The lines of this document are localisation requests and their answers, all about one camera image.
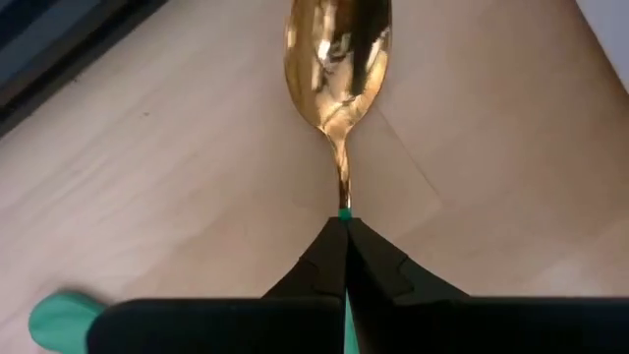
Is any black aluminium table frame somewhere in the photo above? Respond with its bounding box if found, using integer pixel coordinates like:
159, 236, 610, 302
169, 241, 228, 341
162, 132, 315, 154
0, 0, 171, 140

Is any gold spoon green handle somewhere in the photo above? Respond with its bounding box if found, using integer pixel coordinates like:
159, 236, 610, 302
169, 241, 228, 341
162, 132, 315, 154
283, 0, 394, 354

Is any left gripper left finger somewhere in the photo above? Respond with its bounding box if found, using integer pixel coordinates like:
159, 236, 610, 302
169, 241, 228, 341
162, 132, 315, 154
86, 218, 349, 354

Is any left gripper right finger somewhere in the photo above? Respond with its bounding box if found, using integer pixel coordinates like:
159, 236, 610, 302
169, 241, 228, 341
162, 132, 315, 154
347, 218, 629, 354

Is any white cutlery tray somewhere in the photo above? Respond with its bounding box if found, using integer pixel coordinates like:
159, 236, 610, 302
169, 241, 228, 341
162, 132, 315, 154
574, 0, 629, 94

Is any gold knife green handle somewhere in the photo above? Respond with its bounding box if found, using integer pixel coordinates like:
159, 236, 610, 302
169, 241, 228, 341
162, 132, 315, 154
28, 290, 108, 354

